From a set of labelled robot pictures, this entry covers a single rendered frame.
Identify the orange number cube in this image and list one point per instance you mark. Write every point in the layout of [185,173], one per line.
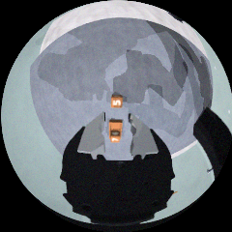
[116,101]
[115,136]

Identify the brown wooden tray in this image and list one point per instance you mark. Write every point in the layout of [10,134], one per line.
[115,125]

